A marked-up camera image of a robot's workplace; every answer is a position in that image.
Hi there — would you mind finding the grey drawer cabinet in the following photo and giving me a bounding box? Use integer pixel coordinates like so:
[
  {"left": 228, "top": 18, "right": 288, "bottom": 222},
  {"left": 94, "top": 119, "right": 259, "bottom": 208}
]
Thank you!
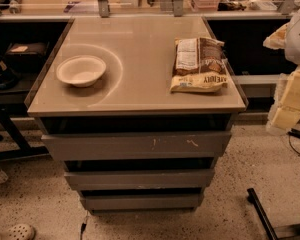
[{"left": 27, "top": 16, "right": 246, "bottom": 199}]

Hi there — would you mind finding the grey drawer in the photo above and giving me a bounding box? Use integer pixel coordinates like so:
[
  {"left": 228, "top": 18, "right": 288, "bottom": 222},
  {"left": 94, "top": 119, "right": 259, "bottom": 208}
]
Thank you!
[
  {"left": 42, "top": 131, "right": 231, "bottom": 161},
  {"left": 64, "top": 169, "right": 214, "bottom": 191},
  {"left": 80, "top": 194, "right": 203, "bottom": 211}
]

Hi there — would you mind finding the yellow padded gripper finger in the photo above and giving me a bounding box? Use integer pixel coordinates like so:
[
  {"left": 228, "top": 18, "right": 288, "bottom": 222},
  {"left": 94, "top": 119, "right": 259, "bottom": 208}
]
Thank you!
[{"left": 266, "top": 66, "right": 300, "bottom": 135}]

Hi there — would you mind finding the brown yellow snack bag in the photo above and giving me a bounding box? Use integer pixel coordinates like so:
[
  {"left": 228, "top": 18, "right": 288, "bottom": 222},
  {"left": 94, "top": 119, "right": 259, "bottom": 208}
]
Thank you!
[{"left": 170, "top": 37, "right": 228, "bottom": 93}]

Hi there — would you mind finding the black cable plug on floor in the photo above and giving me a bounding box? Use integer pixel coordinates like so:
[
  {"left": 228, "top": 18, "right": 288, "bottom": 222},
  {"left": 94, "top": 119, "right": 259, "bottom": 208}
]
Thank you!
[{"left": 79, "top": 214, "right": 89, "bottom": 240}]

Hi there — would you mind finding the black metal stand base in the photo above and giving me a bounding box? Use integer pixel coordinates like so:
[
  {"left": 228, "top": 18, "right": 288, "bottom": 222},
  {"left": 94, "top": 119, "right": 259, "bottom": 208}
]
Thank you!
[{"left": 246, "top": 187, "right": 300, "bottom": 240}]

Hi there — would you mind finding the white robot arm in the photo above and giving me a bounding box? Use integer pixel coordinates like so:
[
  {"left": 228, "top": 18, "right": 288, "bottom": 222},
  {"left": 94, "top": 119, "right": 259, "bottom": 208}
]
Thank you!
[{"left": 263, "top": 9, "right": 300, "bottom": 135}]

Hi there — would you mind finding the black power adapter with cable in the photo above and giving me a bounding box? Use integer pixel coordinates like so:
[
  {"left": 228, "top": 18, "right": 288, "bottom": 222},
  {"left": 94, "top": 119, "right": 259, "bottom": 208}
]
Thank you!
[{"left": 288, "top": 129, "right": 300, "bottom": 157}]

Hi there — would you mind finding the black box on shelf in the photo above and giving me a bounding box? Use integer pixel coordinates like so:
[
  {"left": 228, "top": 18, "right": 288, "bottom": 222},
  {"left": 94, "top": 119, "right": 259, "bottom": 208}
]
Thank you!
[{"left": 4, "top": 42, "right": 49, "bottom": 73}]

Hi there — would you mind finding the white perforated clog shoe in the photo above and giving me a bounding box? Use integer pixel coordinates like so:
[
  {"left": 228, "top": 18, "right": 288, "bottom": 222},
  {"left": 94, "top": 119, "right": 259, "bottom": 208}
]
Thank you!
[{"left": 0, "top": 224, "right": 35, "bottom": 240}]

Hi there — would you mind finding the white paper bowl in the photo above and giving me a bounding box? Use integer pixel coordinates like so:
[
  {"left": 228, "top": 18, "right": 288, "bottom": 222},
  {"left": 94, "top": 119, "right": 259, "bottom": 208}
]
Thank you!
[{"left": 56, "top": 55, "right": 106, "bottom": 87}]

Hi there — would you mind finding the black side table frame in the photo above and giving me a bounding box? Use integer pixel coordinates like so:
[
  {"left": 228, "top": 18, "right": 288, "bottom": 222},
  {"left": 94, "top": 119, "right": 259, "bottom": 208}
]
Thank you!
[{"left": 0, "top": 85, "right": 50, "bottom": 163}]

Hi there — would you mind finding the grey bottom drawer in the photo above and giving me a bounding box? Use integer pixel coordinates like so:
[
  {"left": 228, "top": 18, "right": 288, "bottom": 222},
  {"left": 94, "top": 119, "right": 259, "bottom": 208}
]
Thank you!
[{"left": 80, "top": 194, "right": 203, "bottom": 211}]

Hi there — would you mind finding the grey top drawer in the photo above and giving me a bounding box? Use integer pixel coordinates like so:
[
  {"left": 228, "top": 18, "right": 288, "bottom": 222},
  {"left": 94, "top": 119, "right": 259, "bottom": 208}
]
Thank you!
[{"left": 42, "top": 131, "right": 231, "bottom": 161}]

